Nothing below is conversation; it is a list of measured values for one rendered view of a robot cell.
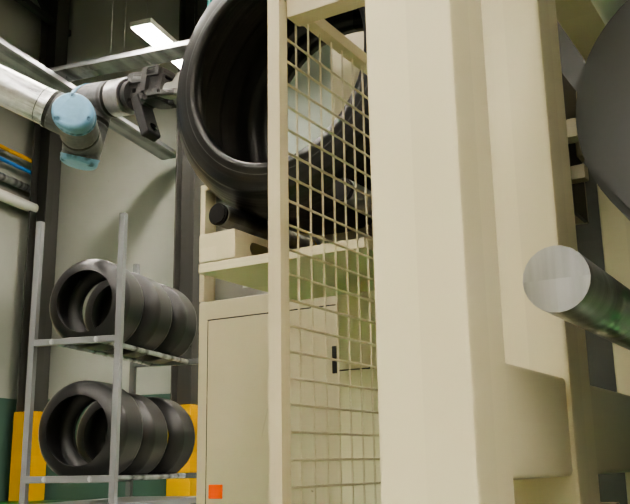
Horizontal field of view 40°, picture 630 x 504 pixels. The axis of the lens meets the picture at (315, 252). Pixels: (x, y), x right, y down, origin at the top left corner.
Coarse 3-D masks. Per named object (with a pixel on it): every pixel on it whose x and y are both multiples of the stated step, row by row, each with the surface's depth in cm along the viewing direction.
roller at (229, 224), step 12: (216, 204) 171; (216, 216) 170; (228, 216) 170; (240, 216) 174; (252, 216) 178; (228, 228) 173; (240, 228) 175; (252, 228) 177; (264, 228) 180; (300, 240) 192; (312, 240) 197
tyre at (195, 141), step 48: (240, 0) 180; (192, 48) 183; (240, 48) 199; (288, 48) 204; (192, 96) 179; (240, 96) 204; (192, 144) 178; (240, 144) 203; (336, 144) 159; (240, 192) 170; (288, 192) 164
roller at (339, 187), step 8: (336, 184) 157; (352, 184) 156; (336, 192) 157; (352, 192) 156; (368, 192) 161; (352, 200) 157; (360, 200) 159; (368, 200) 161; (360, 208) 161; (368, 208) 162
